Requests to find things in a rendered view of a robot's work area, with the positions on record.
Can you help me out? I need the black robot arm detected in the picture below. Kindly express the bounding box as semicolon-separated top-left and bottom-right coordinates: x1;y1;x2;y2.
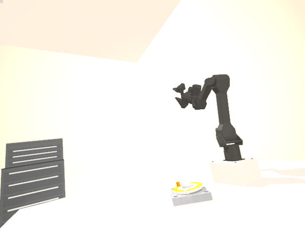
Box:
187;74;245;161

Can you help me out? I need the yellow round plate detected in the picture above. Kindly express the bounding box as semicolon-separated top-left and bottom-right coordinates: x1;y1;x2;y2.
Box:
173;181;203;194

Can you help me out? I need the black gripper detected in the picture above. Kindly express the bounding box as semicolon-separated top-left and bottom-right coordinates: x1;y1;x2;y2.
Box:
173;83;192;109

